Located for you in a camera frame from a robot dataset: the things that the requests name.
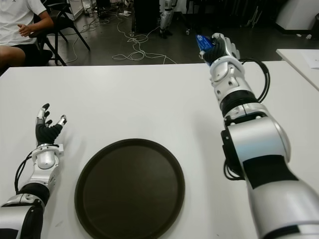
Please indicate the seated person in white shirt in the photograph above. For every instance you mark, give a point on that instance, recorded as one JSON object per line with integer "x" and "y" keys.
{"x": 15, "y": 20}

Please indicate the silver humanoid robot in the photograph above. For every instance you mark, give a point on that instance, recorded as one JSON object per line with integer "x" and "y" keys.
{"x": 165, "y": 17}

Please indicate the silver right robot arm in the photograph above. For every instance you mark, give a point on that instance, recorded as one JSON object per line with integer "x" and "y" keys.
{"x": 256, "y": 142}

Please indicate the round dark brown tray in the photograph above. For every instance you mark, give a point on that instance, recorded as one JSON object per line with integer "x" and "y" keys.
{"x": 129, "y": 189}

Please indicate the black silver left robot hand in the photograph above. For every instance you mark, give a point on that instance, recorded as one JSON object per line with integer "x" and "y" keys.
{"x": 47, "y": 133}

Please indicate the white paper sheet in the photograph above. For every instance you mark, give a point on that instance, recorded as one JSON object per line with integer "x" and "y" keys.
{"x": 311, "y": 58}

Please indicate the black folding chair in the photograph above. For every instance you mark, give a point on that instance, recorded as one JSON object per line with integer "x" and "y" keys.
{"x": 64, "y": 21}

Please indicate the white side table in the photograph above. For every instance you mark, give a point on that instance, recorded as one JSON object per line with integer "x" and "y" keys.
{"x": 294, "y": 59}

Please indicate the white power strip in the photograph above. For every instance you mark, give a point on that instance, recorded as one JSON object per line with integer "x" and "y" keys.
{"x": 124, "y": 13}

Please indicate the white cabinet with black base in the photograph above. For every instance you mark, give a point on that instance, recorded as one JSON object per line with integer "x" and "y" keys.
{"x": 299, "y": 12}

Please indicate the blue Oreo packet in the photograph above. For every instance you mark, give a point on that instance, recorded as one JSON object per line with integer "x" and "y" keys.
{"x": 203, "y": 42}

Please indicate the black wheeled stand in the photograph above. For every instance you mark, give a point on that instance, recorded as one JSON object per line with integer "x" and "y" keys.
{"x": 188, "y": 31}

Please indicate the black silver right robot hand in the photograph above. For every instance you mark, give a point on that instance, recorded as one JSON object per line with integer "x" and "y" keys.
{"x": 219, "y": 52}

